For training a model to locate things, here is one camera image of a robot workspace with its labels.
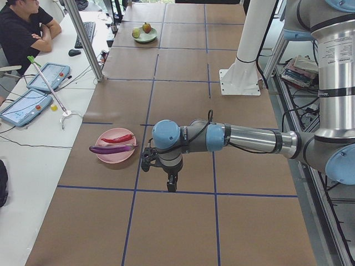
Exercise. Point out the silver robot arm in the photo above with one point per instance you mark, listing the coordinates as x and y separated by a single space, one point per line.
330 149

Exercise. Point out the pink peach fruit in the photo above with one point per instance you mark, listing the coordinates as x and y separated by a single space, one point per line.
135 33

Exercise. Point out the grabber stick green handle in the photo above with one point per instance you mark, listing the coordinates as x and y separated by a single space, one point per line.
66 113

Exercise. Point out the blue teach pendant far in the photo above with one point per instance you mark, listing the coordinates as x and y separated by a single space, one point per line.
54 73

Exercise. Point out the purple eggplant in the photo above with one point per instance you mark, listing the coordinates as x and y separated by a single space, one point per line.
105 150

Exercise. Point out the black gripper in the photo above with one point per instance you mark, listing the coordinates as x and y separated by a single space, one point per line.
171 172

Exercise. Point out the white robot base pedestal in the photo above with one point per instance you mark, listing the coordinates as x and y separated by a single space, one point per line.
241 78

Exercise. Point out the aluminium frame post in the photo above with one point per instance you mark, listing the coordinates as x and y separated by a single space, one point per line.
87 46

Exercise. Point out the small yellow toy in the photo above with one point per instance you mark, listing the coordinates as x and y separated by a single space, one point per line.
53 107

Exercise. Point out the red chili pepper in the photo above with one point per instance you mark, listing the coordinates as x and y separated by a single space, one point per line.
120 139

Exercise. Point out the blue teach pendant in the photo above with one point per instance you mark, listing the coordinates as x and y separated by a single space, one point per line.
26 108
54 73

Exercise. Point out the light green plate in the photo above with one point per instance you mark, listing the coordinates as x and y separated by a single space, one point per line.
145 38

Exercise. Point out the blue teach pendant near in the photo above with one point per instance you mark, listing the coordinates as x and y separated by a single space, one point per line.
26 108

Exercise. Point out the white desk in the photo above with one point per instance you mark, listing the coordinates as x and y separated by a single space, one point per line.
35 155

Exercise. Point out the stack of books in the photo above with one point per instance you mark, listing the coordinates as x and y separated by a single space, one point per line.
300 71

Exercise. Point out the black computer mouse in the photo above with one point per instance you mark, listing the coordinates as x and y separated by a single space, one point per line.
74 52

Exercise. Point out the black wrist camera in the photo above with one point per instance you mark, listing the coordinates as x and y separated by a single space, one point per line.
148 158

